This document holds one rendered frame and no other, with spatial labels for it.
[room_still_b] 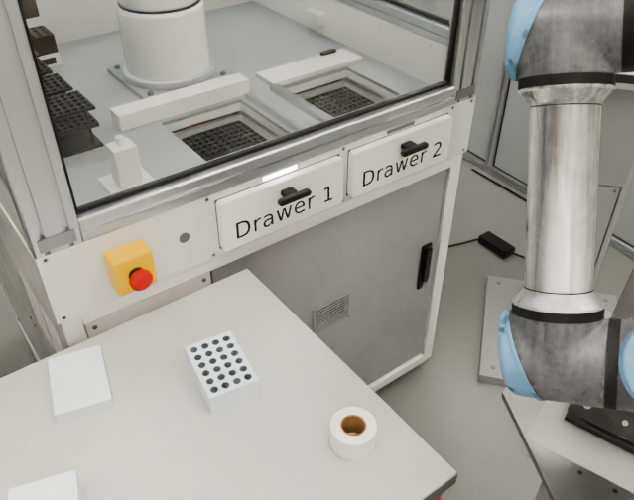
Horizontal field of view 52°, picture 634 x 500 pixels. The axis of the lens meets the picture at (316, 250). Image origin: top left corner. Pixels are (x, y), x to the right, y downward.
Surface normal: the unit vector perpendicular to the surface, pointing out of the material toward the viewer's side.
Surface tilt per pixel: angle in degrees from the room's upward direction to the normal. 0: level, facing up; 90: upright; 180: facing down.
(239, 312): 0
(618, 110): 90
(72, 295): 90
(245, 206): 90
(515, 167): 90
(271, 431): 0
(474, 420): 0
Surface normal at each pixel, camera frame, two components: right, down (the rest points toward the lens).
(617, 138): -0.25, 0.59
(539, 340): -0.67, 0.11
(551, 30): -0.48, 0.18
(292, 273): 0.59, 0.50
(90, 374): 0.00, -0.79
